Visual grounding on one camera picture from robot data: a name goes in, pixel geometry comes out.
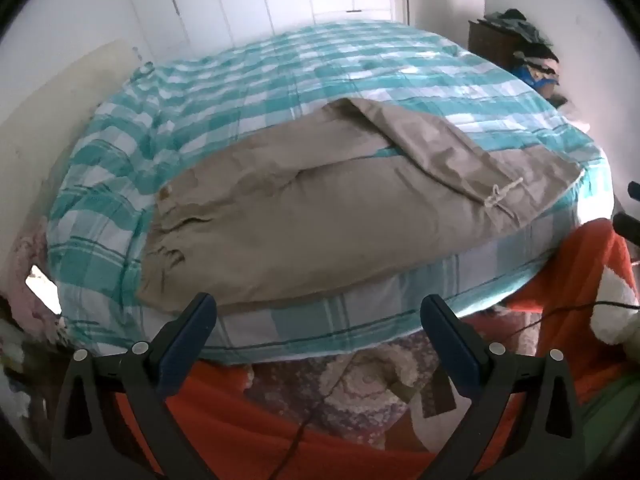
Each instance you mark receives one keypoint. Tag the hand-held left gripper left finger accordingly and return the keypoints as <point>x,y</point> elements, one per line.
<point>186,345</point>

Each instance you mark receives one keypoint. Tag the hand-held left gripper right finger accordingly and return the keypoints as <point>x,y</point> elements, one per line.
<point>452,347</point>

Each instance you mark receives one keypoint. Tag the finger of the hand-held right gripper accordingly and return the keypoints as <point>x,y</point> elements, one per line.
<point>628,226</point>
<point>634,196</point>

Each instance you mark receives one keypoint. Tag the beige pants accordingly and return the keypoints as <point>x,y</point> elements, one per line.
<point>320,220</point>

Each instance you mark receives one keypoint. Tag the orange blanket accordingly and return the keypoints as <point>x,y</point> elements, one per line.
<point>575,280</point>

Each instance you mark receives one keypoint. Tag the purple floral blanket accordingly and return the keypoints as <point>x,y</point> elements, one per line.
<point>365,390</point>

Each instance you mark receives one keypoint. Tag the green cloth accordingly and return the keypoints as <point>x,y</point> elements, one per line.
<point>612,405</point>

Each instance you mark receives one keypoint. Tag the pink cloth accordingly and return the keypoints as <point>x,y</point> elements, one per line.
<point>31,260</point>

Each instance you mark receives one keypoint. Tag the pile of dark clothes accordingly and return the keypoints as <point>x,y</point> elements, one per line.
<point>532,45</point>

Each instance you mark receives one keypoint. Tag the dark wooden cabinet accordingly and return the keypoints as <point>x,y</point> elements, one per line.
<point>487,42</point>

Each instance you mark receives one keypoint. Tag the cream padded board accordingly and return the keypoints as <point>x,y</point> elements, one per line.
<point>45,125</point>

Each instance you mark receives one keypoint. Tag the bed with teal checked sheet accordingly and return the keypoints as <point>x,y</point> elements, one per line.
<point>280,85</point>

